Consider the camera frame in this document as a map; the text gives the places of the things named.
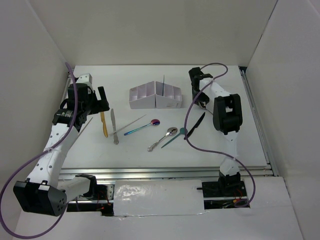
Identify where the gold knife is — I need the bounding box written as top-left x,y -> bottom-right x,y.
100,112 -> 108,138

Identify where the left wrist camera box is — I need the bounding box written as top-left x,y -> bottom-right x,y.
76,73 -> 93,85

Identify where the black knife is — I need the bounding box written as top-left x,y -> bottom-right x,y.
186,112 -> 206,138

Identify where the aluminium right rail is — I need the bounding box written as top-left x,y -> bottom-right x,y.
238,66 -> 280,177

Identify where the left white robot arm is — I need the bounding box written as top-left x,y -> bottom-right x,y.
13,83 -> 110,217

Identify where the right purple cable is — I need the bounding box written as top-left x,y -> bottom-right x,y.
183,62 -> 256,208

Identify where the iridescent rainbow spoon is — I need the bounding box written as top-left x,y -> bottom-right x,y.
124,119 -> 160,136

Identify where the white left utensil organizer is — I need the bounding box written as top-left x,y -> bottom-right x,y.
129,81 -> 156,109

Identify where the white chopstick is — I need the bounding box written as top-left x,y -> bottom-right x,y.
110,114 -> 146,136

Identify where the teal knife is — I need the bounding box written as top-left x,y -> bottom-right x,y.
161,75 -> 165,97

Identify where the white utensil organizer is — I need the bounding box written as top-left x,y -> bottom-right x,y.
155,81 -> 183,109
129,81 -> 156,109

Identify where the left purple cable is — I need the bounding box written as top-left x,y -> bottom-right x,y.
0,61 -> 78,238

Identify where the aluminium rail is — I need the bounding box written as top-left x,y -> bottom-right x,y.
238,66 -> 280,177
61,163 -> 272,181

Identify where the purple cable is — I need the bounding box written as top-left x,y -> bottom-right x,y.
0,61 -> 78,238
183,62 -> 256,208

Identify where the white right utensil organizer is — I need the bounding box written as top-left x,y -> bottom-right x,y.
155,81 -> 183,109

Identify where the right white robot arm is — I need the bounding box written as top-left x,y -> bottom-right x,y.
188,67 -> 243,196

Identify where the silver ornate spoon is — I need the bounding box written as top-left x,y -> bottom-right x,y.
147,127 -> 178,152

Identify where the white cover plate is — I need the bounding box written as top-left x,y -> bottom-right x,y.
113,180 -> 205,217

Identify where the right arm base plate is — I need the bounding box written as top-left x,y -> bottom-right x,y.
196,181 -> 247,199

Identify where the aluminium front rail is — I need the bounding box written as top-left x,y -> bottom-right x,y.
61,163 -> 272,181

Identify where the silver ornate knife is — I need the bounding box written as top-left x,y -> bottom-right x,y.
110,108 -> 119,145

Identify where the teal spoon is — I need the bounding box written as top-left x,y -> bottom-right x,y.
161,127 -> 188,148

